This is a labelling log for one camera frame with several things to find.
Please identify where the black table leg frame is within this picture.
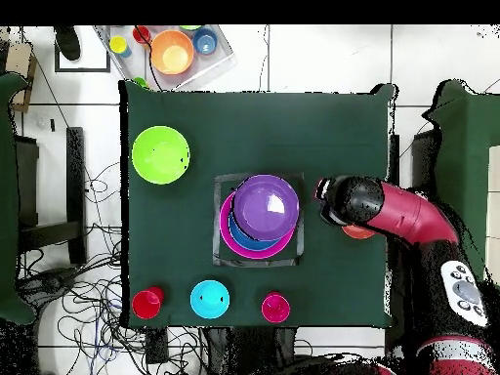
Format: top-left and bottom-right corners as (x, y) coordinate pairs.
(390, 128), (440, 192)
(15, 126), (88, 267)

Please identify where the pink cup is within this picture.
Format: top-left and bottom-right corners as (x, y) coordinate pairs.
(261, 291), (291, 324)

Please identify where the brown cardboard box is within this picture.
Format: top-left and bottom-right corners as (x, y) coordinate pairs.
(5, 38), (38, 114)

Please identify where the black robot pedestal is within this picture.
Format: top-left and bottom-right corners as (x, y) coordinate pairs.
(204, 326), (298, 375)

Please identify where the black cable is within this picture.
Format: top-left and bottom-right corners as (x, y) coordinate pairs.
(133, 24), (163, 92)

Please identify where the black floor tape frame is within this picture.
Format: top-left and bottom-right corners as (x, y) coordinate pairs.
(54, 36), (111, 74)

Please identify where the large green bowl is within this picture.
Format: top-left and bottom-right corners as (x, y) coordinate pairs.
(131, 125), (191, 186)

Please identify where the green covered side table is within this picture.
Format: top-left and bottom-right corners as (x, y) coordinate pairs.
(423, 79), (500, 282)
(0, 72), (38, 325)

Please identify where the orange ribbed bowl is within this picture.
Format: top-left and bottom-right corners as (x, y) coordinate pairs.
(341, 224), (377, 240)

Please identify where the clear plastic tray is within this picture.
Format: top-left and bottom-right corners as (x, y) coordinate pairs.
(95, 24), (235, 92)

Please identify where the dark green table cloth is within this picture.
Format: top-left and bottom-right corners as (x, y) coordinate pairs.
(118, 79), (399, 330)

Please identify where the yellow cup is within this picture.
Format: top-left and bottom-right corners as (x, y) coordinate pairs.
(109, 35), (133, 60)

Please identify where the blue cup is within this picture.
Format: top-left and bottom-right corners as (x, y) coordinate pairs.
(192, 27), (219, 56)

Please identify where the black floor device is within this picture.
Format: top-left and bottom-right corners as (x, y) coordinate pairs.
(21, 267), (79, 298)

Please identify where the large pink bowl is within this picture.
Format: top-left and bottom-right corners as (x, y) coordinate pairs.
(219, 190), (297, 260)

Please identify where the purple bowl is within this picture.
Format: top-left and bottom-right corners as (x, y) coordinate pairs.
(232, 174), (301, 242)

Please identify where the red cup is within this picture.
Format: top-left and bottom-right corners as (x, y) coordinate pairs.
(131, 285), (166, 320)
(132, 25), (153, 46)

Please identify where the small cyan bowl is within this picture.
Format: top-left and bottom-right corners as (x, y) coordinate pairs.
(189, 279), (231, 320)

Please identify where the beige box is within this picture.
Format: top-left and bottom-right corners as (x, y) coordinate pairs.
(484, 145), (500, 286)

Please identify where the large blue bowl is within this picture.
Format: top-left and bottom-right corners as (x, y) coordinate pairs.
(228, 212), (282, 252)

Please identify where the tangle of floor cables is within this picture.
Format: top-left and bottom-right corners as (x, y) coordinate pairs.
(17, 161), (313, 375)

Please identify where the large orange bowl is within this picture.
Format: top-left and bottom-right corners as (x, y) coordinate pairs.
(149, 29), (195, 76)

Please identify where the black power strip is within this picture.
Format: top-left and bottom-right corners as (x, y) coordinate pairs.
(145, 327), (170, 364)

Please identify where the person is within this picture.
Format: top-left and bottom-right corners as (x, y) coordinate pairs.
(52, 25), (82, 62)

